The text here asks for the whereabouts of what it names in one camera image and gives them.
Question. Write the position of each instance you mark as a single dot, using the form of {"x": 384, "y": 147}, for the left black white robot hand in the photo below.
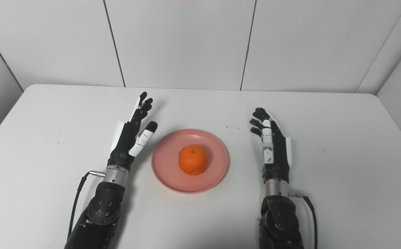
{"x": 124, "y": 148}

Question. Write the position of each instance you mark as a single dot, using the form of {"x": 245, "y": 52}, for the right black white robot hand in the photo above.
{"x": 278, "y": 155}

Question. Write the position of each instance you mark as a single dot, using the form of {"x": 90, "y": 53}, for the orange fruit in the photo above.
{"x": 192, "y": 159}

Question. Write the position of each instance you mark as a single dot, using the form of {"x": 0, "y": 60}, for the pink round plate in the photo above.
{"x": 190, "y": 183}

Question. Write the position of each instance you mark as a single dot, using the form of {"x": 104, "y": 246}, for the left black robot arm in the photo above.
{"x": 100, "y": 214}

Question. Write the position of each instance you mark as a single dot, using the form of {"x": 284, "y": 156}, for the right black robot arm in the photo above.
{"x": 278, "y": 218}

